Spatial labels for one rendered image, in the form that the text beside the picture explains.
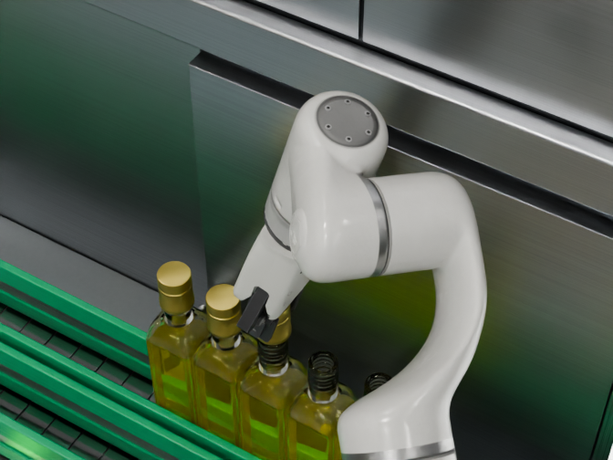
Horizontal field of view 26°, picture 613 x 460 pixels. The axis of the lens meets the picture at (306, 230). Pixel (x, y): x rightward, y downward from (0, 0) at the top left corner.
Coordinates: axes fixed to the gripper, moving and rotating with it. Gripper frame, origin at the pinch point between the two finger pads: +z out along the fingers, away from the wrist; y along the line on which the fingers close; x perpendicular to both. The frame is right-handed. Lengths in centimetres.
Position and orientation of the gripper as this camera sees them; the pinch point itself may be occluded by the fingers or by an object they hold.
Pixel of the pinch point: (272, 306)
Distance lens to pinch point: 124.8
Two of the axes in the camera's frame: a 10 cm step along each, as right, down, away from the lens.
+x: 8.2, 5.5, -1.5
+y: -5.3, 6.3, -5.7
